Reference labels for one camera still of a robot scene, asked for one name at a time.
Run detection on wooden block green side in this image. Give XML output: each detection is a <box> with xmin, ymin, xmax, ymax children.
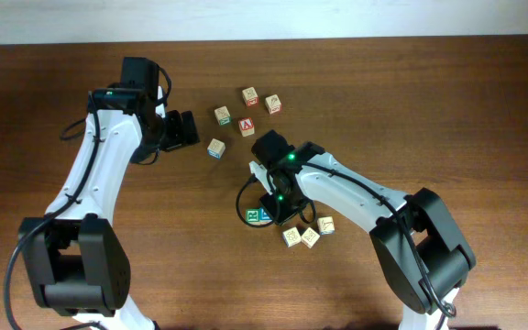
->
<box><xmin>214</xmin><ymin>106</ymin><xmax>231</xmax><ymax>126</ymax></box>

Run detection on green letter R block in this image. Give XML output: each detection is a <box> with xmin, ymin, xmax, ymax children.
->
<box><xmin>245</xmin><ymin>209</ymin><xmax>260</xmax><ymax>224</ymax></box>

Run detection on wooden block green edge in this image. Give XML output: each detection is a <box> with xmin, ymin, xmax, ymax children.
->
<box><xmin>301</xmin><ymin>227</ymin><xmax>320</xmax><ymax>248</ymax></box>

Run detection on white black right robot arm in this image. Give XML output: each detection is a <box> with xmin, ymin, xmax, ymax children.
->
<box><xmin>248</xmin><ymin>130</ymin><xmax>477</xmax><ymax>329</ymax></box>

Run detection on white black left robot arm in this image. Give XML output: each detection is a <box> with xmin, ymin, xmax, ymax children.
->
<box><xmin>10</xmin><ymin>57</ymin><xmax>199</xmax><ymax>329</ymax></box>

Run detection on blue letter D block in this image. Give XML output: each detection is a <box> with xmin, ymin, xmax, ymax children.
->
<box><xmin>259</xmin><ymin>208</ymin><xmax>271</xmax><ymax>224</ymax></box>

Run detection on wooden block blue letter side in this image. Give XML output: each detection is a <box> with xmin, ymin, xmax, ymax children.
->
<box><xmin>317</xmin><ymin>216</ymin><xmax>336</xmax><ymax>235</ymax></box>

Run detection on wooden block red picture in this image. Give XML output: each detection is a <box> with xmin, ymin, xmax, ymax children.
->
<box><xmin>265</xmin><ymin>94</ymin><xmax>282</xmax><ymax>114</ymax></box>

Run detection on wooden pretzel block blue side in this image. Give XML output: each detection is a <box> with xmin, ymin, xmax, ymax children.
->
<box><xmin>207</xmin><ymin>138</ymin><xmax>226</xmax><ymax>159</ymax></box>

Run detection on red letter A block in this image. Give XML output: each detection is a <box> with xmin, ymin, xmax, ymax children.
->
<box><xmin>238</xmin><ymin>117</ymin><xmax>255</xmax><ymax>137</ymax></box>

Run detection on wooden block red side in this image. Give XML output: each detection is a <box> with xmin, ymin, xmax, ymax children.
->
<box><xmin>241</xmin><ymin>87</ymin><xmax>259</xmax><ymax>106</ymax></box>

